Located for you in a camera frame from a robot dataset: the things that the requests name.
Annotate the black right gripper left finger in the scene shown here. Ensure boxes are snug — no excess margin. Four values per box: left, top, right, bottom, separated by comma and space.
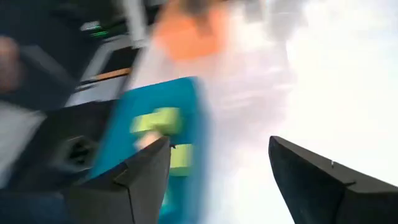
62, 136, 172, 224

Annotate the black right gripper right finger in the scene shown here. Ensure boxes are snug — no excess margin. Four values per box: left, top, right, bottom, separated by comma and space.
268, 135, 398, 224

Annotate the small tan block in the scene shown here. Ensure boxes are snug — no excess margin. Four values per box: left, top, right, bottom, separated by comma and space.
134, 130, 164, 151

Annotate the small lime block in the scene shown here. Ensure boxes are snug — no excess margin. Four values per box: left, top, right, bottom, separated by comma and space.
169, 143, 194, 178
129, 106, 183, 136

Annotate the teal plastic tray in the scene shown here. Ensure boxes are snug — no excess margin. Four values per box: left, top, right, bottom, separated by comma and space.
88, 76, 214, 224

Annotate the orange plastic tray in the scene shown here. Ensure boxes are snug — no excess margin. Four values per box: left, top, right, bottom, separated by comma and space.
154, 2, 233, 62

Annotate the black table frame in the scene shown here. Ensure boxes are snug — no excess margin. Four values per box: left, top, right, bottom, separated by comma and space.
0, 99, 125, 200

